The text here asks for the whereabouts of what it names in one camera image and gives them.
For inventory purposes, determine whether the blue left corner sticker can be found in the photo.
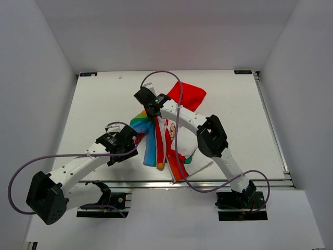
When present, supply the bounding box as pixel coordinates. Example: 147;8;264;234
79;72;97;77

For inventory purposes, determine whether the blue right corner sticker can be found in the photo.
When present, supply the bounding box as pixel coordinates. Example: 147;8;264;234
234;70;252;74

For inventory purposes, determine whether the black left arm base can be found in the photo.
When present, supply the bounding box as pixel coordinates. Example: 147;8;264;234
76;181;132;219

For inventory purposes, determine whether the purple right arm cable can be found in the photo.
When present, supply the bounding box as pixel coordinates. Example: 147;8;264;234
140;70;271;215

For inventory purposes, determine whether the right side aluminium rail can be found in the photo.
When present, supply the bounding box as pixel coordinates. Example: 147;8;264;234
252;71;290;174

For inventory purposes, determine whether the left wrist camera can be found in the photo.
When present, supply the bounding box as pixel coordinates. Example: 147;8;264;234
105;123;121;133

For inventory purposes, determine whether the aluminium table edge rail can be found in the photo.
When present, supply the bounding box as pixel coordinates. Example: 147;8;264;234
75;179;294;190

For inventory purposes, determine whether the red white rainbow jacket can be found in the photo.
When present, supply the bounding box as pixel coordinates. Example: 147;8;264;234
129;81;214;183

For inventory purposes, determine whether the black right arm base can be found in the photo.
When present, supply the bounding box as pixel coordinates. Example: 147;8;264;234
215;191;268;221

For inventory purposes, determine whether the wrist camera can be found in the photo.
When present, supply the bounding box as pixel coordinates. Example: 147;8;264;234
105;123;121;133
142;82;155;93

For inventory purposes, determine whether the blue corner sticker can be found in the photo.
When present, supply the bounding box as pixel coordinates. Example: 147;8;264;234
234;70;252;74
79;72;97;77

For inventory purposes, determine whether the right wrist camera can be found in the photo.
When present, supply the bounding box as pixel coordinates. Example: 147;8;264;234
142;82;155;93

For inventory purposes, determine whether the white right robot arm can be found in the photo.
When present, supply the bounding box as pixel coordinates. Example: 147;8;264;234
134;87;256;208

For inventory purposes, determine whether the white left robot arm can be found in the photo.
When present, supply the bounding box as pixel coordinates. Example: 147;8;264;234
26;125;139;225

